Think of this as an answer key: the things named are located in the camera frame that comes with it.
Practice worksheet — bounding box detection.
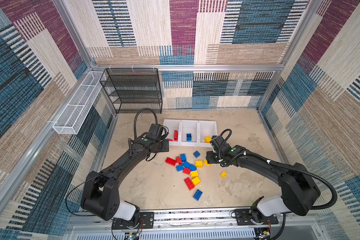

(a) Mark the white three-compartment bin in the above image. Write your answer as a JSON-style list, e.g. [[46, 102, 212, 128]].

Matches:
[[164, 119, 218, 148]]

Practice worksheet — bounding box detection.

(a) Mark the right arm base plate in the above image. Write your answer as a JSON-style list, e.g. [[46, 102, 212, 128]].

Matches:
[[231, 208, 279, 226]]

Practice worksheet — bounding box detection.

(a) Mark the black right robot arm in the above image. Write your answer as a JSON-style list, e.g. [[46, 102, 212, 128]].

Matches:
[[206, 134, 338, 225]]

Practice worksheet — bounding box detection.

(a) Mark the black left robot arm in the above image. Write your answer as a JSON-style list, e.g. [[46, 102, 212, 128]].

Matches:
[[81, 108, 170, 221]]

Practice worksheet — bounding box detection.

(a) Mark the aluminium front rail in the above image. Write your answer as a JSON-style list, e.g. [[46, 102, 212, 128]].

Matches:
[[65, 205, 319, 232]]

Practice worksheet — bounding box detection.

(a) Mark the blue brick bottom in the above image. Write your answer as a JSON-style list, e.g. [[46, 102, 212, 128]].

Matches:
[[193, 190, 203, 201]]

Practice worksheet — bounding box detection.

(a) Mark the white wire mesh basket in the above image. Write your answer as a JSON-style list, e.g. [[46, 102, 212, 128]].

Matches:
[[53, 71, 103, 135]]

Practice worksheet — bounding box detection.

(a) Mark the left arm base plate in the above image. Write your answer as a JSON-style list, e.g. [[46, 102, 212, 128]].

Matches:
[[112, 212, 155, 230]]

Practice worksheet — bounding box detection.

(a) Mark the black wire shelf rack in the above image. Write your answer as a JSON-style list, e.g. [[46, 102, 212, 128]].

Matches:
[[100, 68, 163, 114]]

